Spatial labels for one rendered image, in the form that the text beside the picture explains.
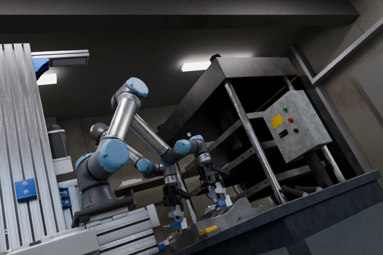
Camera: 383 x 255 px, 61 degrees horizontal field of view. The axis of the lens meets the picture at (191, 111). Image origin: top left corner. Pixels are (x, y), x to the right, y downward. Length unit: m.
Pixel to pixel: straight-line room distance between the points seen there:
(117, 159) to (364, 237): 0.99
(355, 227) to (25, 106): 1.53
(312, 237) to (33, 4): 2.45
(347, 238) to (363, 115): 3.72
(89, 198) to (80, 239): 0.23
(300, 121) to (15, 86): 1.65
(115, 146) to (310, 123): 1.33
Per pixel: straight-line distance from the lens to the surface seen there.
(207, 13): 3.29
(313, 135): 2.16
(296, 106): 2.21
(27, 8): 2.82
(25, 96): 1.76
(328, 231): 1.34
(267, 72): 2.78
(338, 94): 5.19
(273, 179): 2.28
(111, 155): 1.28
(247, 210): 1.90
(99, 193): 1.36
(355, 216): 1.48
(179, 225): 1.86
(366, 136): 5.05
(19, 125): 1.68
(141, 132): 1.69
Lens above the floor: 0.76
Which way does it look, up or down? 22 degrees up
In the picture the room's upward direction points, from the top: 22 degrees counter-clockwise
